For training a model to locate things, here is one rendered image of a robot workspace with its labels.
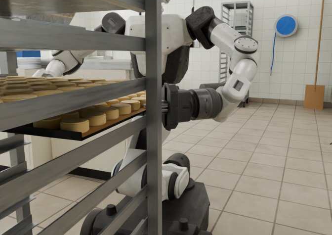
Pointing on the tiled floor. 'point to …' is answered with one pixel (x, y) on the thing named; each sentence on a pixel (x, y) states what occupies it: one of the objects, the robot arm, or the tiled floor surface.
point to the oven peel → (315, 91)
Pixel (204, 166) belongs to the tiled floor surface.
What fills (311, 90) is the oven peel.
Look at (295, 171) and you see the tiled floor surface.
